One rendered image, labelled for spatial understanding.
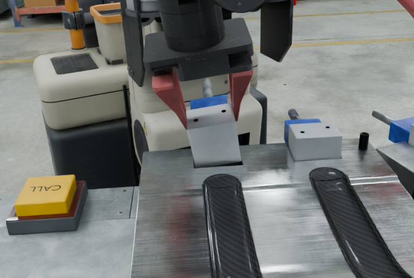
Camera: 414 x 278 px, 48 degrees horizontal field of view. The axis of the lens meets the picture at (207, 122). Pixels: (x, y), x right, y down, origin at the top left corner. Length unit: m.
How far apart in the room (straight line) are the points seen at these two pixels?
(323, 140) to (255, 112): 0.38
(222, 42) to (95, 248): 0.27
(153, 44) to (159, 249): 0.19
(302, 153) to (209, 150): 0.10
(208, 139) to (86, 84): 0.62
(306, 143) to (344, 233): 0.12
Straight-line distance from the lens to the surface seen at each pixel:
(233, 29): 0.46
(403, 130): 0.66
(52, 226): 0.59
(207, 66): 0.43
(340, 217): 0.45
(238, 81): 0.45
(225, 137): 0.48
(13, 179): 2.40
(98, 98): 1.08
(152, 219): 0.44
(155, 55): 0.44
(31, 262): 0.56
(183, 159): 0.52
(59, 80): 1.07
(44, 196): 0.59
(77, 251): 0.56
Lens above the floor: 1.14
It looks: 25 degrees down
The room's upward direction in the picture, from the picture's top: 2 degrees counter-clockwise
